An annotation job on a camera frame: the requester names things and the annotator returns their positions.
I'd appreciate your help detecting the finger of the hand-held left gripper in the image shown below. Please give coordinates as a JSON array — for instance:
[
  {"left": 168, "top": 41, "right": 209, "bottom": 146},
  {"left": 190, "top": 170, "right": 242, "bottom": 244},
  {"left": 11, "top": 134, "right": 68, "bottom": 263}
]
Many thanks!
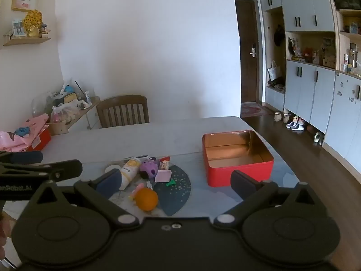
[
  {"left": 0, "top": 151, "right": 43, "bottom": 165},
  {"left": 0, "top": 159, "right": 83, "bottom": 182}
]

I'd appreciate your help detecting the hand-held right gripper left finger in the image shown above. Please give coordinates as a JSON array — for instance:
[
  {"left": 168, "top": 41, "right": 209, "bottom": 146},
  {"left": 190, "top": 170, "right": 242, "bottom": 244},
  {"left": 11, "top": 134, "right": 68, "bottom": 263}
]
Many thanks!
[{"left": 28, "top": 169, "right": 140, "bottom": 227}]

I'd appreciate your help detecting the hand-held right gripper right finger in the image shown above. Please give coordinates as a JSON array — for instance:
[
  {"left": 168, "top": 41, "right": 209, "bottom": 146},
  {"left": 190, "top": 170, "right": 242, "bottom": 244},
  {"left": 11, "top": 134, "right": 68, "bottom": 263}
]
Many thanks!
[{"left": 216, "top": 170, "right": 330, "bottom": 228}]

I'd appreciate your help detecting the red tin box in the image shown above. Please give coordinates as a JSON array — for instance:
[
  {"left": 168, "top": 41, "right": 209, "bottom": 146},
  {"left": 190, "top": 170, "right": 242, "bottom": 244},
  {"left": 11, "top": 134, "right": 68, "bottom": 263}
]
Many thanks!
[{"left": 201, "top": 130, "right": 275, "bottom": 187}]

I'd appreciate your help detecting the person's left hand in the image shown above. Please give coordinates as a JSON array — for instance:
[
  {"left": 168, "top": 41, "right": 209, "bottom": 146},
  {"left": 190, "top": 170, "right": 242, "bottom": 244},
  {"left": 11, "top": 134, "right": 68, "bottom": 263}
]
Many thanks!
[{"left": 0, "top": 213, "right": 17, "bottom": 262}]

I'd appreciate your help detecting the pink printed cloth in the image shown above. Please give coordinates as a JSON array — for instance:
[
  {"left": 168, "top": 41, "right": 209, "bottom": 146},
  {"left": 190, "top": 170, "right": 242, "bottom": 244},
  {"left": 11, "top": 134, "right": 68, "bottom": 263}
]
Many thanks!
[{"left": 0, "top": 113, "right": 50, "bottom": 151}]

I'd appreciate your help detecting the red cardboard box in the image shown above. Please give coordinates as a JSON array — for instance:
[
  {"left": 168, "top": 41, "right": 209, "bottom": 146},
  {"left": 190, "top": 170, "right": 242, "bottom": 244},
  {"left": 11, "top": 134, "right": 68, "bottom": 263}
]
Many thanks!
[{"left": 27, "top": 130, "right": 52, "bottom": 151}]

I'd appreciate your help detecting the white bottle yellow label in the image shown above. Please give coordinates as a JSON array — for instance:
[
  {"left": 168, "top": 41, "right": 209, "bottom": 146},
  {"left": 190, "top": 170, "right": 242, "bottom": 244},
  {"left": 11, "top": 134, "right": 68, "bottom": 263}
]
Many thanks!
[{"left": 118, "top": 158, "right": 142, "bottom": 191}]

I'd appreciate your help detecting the small pink toy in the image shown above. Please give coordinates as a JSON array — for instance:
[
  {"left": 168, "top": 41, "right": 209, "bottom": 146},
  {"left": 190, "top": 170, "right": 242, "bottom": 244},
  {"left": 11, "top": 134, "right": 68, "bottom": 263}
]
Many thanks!
[{"left": 128, "top": 183, "right": 145, "bottom": 201}]

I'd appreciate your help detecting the orange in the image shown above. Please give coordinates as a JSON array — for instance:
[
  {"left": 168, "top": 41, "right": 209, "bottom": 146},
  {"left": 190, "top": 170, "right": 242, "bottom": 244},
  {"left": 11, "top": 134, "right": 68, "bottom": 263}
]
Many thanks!
[{"left": 135, "top": 188, "right": 159, "bottom": 212}]

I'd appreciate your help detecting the purple plush toy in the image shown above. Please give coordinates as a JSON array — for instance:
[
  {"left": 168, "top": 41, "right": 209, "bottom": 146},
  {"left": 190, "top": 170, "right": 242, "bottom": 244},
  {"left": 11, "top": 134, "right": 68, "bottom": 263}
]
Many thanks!
[{"left": 140, "top": 159, "right": 161, "bottom": 180}]

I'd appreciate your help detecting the wooden sideboard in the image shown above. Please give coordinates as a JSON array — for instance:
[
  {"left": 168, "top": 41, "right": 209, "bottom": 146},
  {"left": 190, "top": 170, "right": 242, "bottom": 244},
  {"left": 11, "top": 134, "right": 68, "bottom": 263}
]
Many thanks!
[{"left": 46, "top": 96, "right": 101, "bottom": 134}]

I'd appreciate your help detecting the small pink box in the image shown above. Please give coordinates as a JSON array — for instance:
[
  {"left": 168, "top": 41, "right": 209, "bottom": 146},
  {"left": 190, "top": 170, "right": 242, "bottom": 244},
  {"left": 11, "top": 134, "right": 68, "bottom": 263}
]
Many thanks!
[{"left": 155, "top": 169, "right": 172, "bottom": 183}]

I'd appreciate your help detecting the clear plastic bag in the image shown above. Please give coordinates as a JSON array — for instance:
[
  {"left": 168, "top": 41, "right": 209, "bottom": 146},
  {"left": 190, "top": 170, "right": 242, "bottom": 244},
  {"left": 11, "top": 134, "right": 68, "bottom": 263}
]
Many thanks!
[{"left": 31, "top": 92, "right": 54, "bottom": 118}]

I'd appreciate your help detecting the plastic bag with items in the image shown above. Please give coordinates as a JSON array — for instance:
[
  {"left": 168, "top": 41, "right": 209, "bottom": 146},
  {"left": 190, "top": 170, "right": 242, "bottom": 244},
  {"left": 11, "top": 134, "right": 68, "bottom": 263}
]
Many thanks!
[{"left": 50, "top": 103, "right": 82, "bottom": 123}]

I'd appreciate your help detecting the dark speckled round placemat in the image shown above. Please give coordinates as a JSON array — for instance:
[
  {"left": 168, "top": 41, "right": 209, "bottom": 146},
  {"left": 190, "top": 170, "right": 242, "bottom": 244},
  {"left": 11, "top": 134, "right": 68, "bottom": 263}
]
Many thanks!
[{"left": 147, "top": 164, "right": 192, "bottom": 217}]

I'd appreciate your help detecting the patterned door rug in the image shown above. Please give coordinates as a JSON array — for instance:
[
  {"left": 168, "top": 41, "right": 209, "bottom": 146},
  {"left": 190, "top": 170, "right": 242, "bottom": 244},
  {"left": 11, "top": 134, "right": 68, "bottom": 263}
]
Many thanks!
[{"left": 241, "top": 103, "right": 273, "bottom": 118}]

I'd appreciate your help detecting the wooden chair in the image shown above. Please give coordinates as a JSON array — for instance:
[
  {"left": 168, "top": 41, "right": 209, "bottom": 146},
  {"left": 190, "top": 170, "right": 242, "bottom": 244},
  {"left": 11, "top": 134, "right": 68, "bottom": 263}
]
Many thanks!
[{"left": 96, "top": 95, "right": 150, "bottom": 129}]

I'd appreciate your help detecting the white tote bag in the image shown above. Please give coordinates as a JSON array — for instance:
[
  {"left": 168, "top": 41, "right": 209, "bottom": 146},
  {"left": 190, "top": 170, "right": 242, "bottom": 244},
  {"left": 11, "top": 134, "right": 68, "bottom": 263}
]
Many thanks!
[{"left": 267, "top": 60, "right": 282, "bottom": 82}]

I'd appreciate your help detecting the dark wooden door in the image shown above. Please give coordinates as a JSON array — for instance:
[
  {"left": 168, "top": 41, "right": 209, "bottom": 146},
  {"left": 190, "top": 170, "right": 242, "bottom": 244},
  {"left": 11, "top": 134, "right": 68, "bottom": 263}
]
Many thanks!
[{"left": 235, "top": 0, "right": 258, "bottom": 103}]

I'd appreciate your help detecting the golden flower ornament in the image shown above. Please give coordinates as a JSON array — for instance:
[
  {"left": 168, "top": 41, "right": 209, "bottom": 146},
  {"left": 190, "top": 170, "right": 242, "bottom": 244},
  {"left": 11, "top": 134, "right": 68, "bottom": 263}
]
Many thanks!
[{"left": 23, "top": 9, "right": 44, "bottom": 38}]

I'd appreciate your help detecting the dark figurine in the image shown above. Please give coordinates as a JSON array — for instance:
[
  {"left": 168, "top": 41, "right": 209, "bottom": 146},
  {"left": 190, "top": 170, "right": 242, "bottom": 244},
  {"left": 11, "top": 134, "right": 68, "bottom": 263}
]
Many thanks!
[{"left": 287, "top": 36, "right": 299, "bottom": 57}]

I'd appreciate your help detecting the wooden wall shelf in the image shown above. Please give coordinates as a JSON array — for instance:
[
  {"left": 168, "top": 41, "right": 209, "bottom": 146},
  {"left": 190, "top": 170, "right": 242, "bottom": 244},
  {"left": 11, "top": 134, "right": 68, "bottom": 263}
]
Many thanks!
[{"left": 3, "top": 30, "right": 51, "bottom": 46}]

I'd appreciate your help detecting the small photo frame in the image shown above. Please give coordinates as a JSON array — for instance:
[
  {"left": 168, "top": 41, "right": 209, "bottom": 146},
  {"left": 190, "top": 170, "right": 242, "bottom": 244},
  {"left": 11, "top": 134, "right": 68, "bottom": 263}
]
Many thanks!
[{"left": 12, "top": 19, "right": 24, "bottom": 37}]

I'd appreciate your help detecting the white wall cabinet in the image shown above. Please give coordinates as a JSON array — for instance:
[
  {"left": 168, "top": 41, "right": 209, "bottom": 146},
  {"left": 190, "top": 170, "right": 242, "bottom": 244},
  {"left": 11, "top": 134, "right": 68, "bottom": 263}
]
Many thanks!
[{"left": 259, "top": 0, "right": 361, "bottom": 173}]

